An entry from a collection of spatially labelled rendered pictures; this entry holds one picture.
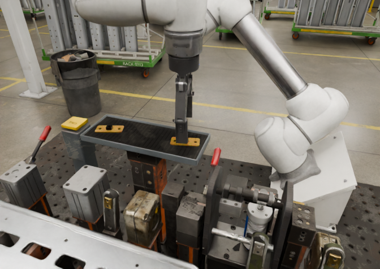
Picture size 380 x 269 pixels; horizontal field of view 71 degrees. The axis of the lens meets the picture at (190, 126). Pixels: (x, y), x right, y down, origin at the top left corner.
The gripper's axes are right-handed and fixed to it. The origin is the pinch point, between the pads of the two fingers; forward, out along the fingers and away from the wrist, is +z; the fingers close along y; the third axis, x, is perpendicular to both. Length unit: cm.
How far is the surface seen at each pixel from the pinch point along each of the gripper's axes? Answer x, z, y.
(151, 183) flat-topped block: -10.8, 21.3, 1.7
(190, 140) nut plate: 1.5, 5.4, -0.3
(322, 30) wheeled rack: 248, 95, -596
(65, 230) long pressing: -29.6, 21.7, 21.0
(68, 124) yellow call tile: -38.4, 5.7, -6.2
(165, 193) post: -3.5, 12.0, 14.5
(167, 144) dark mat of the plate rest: -4.8, 5.7, 1.6
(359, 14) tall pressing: 332, 65, -624
